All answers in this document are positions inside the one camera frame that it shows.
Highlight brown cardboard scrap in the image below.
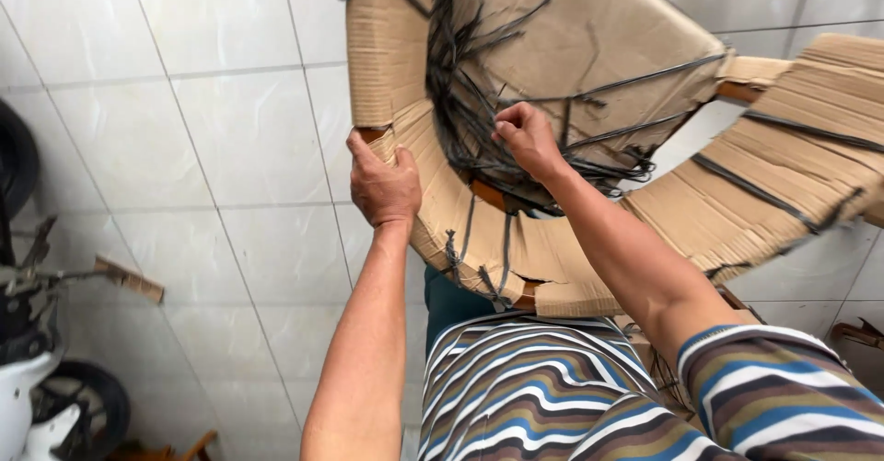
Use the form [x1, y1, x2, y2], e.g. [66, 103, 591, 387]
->
[94, 255, 165, 305]

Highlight black tyre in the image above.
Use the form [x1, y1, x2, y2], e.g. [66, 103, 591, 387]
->
[0, 98, 41, 222]

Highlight brown wooden piece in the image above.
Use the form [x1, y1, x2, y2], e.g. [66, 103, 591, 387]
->
[831, 317, 884, 351]

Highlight brown wooden stool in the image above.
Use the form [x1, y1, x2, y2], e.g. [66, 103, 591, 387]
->
[107, 430, 219, 461]

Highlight white motor scooter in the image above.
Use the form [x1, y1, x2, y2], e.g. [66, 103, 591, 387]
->
[0, 195, 132, 461]

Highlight striped shirt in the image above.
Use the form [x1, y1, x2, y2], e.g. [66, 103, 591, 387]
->
[417, 312, 884, 461]

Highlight tangle of black straps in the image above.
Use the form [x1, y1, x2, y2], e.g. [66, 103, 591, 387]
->
[336, 0, 729, 216]

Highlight cardboard-wrapped wooden chair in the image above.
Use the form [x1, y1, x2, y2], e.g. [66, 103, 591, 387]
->
[336, 0, 884, 414]

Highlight person's right hand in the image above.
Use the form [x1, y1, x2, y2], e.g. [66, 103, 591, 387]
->
[492, 101, 573, 186]

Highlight black plastic strap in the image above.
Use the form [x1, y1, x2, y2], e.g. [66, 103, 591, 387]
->
[742, 110, 884, 154]
[692, 153, 866, 235]

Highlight person's left hand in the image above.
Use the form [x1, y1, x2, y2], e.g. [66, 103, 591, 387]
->
[346, 128, 423, 231]

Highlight teal trousers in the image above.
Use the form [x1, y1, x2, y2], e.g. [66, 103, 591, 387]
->
[424, 265, 500, 355]

